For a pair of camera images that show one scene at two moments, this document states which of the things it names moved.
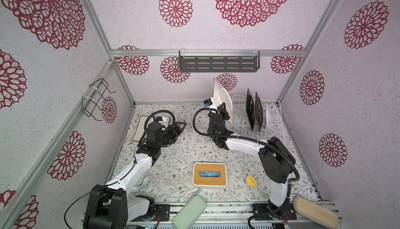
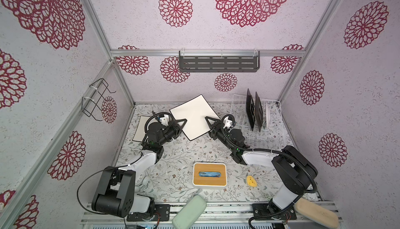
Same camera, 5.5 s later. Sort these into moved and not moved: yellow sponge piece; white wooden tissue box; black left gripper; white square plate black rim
Moved: white square plate black rim
Not moved: white wooden tissue box; yellow sponge piece; black left gripper
